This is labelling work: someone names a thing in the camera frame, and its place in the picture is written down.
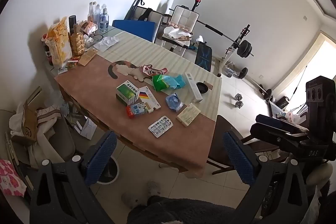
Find pink snack bag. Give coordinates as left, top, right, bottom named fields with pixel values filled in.
left=79, top=20, right=98, bottom=36

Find clear plastic water bottle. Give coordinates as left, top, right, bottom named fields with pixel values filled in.
left=99, top=8, right=109, bottom=32

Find black weight bench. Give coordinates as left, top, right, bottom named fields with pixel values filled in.
left=195, top=42, right=213, bottom=72

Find dark wooden chair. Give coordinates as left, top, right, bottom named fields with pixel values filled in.
left=207, top=115, right=289, bottom=174

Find silver pill blister pack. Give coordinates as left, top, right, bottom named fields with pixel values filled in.
left=148, top=115, right=174, bottom=138

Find tall clear glass bottle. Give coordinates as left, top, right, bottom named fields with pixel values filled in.
left=94, top=2, right=102, bottom=26
left=88, top=2, right=96, bottom=25

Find black cylinder bottle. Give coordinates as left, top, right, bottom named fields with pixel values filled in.
left=69, top=15, right=78, bottom=33

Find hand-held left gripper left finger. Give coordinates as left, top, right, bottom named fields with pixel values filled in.
left=29, top=131, right=118, bottom=224

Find grey fuzzy slipper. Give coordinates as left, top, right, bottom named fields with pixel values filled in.
left=121, top=191, right=141, bottom=209
left=146, top=181, right=161, bottom=197

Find cat print table mat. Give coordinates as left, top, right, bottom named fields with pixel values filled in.
left=54, top=30, right=223, bottom=170

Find small black box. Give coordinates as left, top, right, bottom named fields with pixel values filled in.
left=277, top=95, right=290, bottom=110

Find white paper sheets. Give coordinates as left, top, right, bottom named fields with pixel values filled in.
left=80, top=118, right=97, bottom=139

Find golden liquor bottle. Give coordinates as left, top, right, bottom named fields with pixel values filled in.
left=69, top=24, right=85, bottom=56

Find white and brown cloth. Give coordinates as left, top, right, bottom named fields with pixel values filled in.
left=9, top=106, right=66, bottom=167

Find curl bar with plates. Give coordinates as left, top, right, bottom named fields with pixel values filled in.
left=238, top=67, right=273, bottom=101

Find person's right hand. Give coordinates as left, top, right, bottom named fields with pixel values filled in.
left=306, top=162, right=334, bottom=188

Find person's dark fleece clothing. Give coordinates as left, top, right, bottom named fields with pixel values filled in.
left=127, top=195, right=263, bottom=224

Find green and blue plastic bag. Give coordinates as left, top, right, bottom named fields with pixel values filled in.
left=152, top=74, right=187, bottom=93

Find white plastic packet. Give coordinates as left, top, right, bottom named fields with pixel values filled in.
left=93, top=36, right=119, bottom=52

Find red and blue small box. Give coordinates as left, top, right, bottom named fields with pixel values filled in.
left=127, top=102, right=149, bottom=119

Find wooden dining table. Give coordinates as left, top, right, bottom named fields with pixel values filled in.
left=42, top=25, right=223, bottom=180

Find brown flat cardboard box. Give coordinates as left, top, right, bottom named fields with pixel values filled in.
left=78, top=49, right=98, bottom=66

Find beige flat box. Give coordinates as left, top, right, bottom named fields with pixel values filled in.
left=176, top=103, right=201, bottom=126

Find pink floral bag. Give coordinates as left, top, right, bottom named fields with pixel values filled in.
left=0, top=159, right=27, bottom=197

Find long white box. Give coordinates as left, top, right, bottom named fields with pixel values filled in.
left=184, top=72, right=203, bottom=103

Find black ashtray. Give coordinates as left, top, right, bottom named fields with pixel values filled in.
left=196, top=82, right=210, bottom=94

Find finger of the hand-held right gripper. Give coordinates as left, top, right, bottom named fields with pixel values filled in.
left=256, top=114, right=309, bottom=133
left=249, top=123, right=310, bottom=153

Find beige cloth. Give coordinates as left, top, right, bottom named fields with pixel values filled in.
left=164, top=26, right=193, bottom=42

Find dark bottle red label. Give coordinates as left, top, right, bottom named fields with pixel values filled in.
left=41, top=34, right=53, bottom=65

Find blue plastic packet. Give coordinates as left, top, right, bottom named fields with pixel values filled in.
left=165, top=93, right=184, bottom=111

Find white padded chair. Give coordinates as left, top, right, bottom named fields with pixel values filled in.
left=160, top=5, right=199, bottom=56

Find person's right forearm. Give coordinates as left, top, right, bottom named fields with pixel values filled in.
left=315, top=179, right=336, bottom=224

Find green medicine box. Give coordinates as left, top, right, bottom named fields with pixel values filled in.
left=115, top=80, right=140, bottom=106

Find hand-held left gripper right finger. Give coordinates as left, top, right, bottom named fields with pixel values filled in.
left=223, top=130, right=315, bottom=224

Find white striped medicine box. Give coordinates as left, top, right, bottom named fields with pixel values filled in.
left=138, top=86, right=161, bottom=113

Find yellow chips bag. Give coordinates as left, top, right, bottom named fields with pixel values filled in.
left=48, top=17, right=72, bottom=68

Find red snack wrapper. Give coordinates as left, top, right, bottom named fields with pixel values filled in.
left=141, top=64, right=168, bottom=77

